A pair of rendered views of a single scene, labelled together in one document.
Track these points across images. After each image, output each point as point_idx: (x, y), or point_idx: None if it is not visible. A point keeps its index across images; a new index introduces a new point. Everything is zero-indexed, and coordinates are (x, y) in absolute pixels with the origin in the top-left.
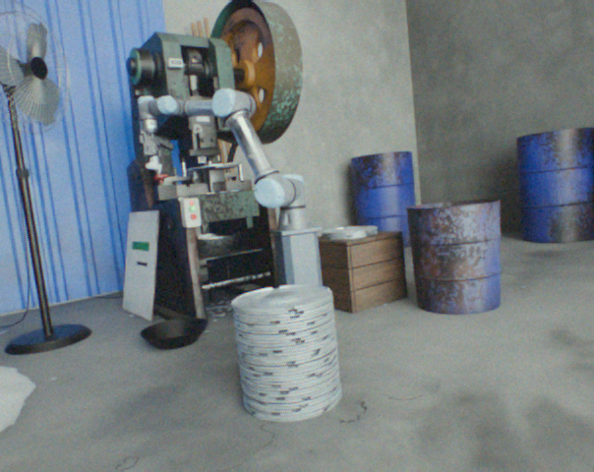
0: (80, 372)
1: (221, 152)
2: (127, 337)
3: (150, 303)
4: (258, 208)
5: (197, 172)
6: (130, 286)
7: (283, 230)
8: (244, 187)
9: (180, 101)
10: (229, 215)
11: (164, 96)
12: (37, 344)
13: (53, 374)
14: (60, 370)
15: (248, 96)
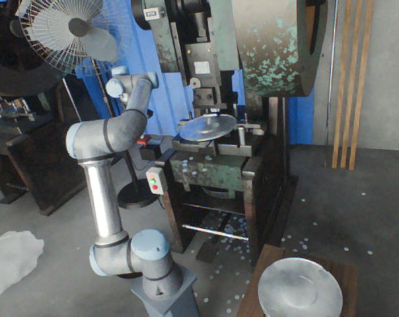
0: (87, 252)
1: (227, 107)
2: (148, 226)
3: None
4: (242, 185)
5: None
6: None
7: (140, 283)
8: (241, 152)
9: (135, 78)
10: (209, 183)
11: (109, 81)
12: (120, 201)
13: (85, 242)
14: (91, 240)
15: (105, 133)
